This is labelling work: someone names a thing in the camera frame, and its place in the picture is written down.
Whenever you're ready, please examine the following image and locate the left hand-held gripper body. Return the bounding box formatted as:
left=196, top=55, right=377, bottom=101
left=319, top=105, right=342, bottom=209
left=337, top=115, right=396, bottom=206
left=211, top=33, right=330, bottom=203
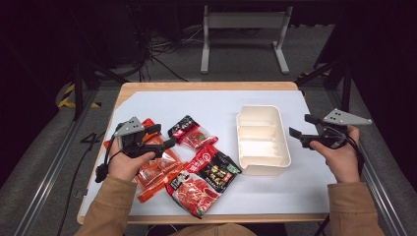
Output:
left=113, top=116, right=166, bottom=159

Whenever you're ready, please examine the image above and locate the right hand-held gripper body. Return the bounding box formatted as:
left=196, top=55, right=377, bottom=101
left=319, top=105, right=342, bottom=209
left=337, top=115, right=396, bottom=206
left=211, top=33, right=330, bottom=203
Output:
left=300, top=107, right=374, bottom=150

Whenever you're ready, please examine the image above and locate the orange seasoning packet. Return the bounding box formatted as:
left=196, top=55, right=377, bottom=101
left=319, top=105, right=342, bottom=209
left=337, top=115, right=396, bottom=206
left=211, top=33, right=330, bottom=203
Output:
left=137, top=161, right=190, bottom=205
left=103, top=117, right=184, bottom=195

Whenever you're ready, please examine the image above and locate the white divided plastic container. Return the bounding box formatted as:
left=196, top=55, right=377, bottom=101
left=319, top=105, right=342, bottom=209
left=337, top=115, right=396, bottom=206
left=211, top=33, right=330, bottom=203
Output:
left=235, top=104, right=292, bottom=177

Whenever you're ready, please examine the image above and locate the person's left hand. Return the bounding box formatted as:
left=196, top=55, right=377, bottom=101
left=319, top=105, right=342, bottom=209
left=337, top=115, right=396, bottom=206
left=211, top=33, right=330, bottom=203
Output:
left=107, top=139, right=157, bottom=183

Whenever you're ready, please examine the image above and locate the person's right hand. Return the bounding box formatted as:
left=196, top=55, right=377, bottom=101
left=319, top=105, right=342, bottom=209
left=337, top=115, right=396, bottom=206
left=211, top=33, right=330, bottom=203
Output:
left=309, top=125, right=362, bottom=184

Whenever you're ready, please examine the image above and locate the small black red packet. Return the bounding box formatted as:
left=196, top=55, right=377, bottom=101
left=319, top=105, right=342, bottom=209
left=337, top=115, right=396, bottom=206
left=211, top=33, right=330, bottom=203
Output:
left=167, top=114, right=219, bottom=151

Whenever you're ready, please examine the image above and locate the black tripod stand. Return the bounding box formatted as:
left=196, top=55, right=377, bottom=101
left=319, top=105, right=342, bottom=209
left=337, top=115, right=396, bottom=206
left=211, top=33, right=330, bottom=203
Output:
left=67, top=6, right=130, bottom=123
left=295, top=55, right=357, bottom=114

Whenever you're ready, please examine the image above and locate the white table mat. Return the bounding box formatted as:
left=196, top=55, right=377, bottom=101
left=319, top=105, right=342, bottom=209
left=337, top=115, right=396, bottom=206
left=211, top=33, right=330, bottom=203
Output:
left=80, top=89, right=339, bottom=217

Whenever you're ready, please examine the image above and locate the red black seasoning packet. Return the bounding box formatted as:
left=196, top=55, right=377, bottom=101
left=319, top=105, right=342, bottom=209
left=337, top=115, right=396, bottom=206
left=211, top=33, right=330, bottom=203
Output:
left=185, top=144, right=243, bottom=195

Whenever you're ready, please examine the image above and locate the large red meat-print packet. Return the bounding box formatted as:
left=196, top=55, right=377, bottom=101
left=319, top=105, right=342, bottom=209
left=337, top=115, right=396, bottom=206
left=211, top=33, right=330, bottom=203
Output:
left=164, top=170, right=222, bottom=219

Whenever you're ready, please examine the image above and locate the wooden table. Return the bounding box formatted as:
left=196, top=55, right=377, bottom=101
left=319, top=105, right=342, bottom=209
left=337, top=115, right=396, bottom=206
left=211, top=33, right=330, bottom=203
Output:
left=76, top=81, right=340, bottom=225

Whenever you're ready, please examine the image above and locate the yellow black floor tape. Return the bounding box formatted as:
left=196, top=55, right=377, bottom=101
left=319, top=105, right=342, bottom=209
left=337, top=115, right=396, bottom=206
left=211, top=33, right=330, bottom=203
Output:
left=57, top=83, right=102, bottom=109

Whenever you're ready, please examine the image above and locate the person's tan clothing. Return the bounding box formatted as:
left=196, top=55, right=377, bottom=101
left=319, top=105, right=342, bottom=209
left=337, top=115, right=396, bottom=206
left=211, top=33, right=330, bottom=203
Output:
left=168, top=222, right=259, bottom=236

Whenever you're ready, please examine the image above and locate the white metal stand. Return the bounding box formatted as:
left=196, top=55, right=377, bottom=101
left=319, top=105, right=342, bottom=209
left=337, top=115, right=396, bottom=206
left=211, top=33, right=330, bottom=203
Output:
left=200, top=4, right=295, bottom=76

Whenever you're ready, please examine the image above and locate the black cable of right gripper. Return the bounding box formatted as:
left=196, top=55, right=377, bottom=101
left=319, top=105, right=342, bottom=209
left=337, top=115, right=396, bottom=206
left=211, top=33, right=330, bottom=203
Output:
left=346, top=135, right=366, bottom=179

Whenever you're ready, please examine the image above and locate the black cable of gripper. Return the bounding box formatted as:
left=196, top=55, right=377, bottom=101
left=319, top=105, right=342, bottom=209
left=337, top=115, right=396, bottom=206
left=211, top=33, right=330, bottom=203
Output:
left=346, top=135, right=366, bottom=179
left=94, top=135, right=124, bottom=184

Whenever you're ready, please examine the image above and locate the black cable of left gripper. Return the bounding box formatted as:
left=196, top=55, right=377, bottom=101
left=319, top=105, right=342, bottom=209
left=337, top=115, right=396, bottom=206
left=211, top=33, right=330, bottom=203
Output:
left=94, top=135, right=124, bottom=184

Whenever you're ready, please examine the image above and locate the thin black floor cable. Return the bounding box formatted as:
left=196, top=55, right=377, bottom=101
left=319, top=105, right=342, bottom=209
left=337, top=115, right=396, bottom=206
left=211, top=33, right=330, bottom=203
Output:
left=56, top=130, right=107, bottom=236

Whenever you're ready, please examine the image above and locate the aluminium rail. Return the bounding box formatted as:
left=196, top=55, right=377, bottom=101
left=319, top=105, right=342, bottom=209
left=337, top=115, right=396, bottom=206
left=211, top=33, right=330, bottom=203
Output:
left=328, top=88, right=410, bottom=236
left=12, top=88, right=100, bottom=236

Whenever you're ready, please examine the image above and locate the bundle of floor cables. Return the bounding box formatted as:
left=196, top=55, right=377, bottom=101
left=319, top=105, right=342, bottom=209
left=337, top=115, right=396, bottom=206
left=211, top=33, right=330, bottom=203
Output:
left=126, top=4, right=191, bottom=84

